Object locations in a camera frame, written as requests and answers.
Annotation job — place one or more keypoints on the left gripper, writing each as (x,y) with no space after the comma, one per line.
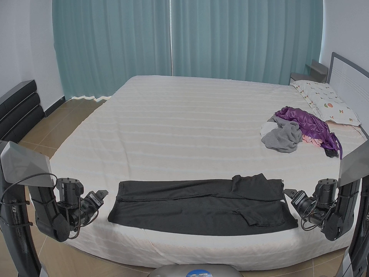
(85,209)

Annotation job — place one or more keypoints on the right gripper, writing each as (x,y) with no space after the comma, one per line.
(305,209)

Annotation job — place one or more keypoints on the black T-shirt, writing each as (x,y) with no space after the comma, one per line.
(201,209)

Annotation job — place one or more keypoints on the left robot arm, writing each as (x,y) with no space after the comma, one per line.
(43,200)

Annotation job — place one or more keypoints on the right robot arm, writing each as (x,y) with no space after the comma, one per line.
(348,189)

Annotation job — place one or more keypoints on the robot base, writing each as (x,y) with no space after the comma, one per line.
(173,272)

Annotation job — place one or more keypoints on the bed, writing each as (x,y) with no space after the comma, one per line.
(187,120)

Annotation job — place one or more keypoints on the grey garment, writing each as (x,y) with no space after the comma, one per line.
(284,141)

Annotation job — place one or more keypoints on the pink garment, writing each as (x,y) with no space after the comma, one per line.
(311,140)

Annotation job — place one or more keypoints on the small black garment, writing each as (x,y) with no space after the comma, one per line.
(332,153)

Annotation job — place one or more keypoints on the white garment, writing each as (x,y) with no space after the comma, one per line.
(266,129)

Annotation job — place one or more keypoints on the purple satin garment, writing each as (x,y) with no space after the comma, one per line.
(311,123)

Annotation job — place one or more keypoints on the white printed pillow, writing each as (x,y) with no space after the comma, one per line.
(328,101)

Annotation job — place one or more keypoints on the black chest of drawers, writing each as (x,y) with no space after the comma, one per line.
(20,108)

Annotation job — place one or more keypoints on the grey bedside table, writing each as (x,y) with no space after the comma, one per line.
(312,71)

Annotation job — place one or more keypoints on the blue-green curtain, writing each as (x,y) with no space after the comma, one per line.
(115,39)
(245,33)

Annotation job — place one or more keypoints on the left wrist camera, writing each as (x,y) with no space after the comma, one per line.
(96,198)

